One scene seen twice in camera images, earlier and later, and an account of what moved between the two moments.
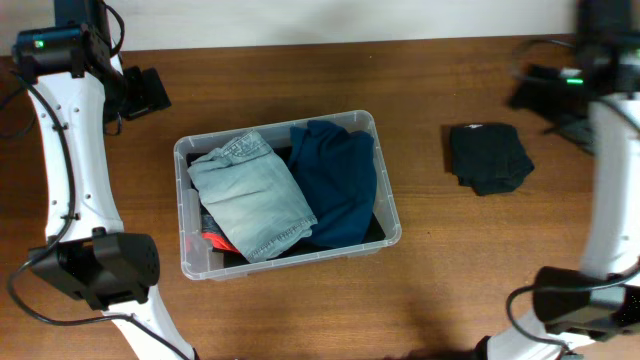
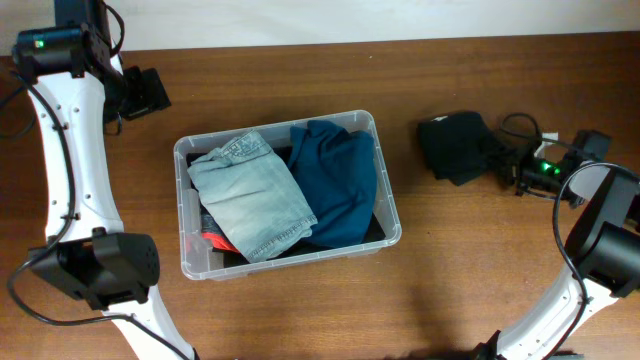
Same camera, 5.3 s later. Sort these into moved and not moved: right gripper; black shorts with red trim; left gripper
Moved: right gripper
Not moved: left gripper; black shorts with red trim
